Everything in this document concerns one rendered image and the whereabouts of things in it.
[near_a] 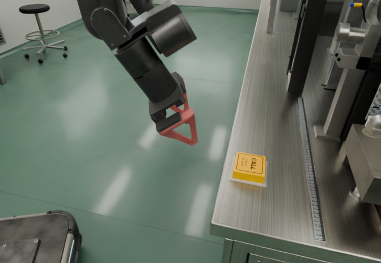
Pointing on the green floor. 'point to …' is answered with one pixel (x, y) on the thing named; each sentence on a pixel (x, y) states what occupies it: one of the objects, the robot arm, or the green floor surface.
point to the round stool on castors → (41, 30)
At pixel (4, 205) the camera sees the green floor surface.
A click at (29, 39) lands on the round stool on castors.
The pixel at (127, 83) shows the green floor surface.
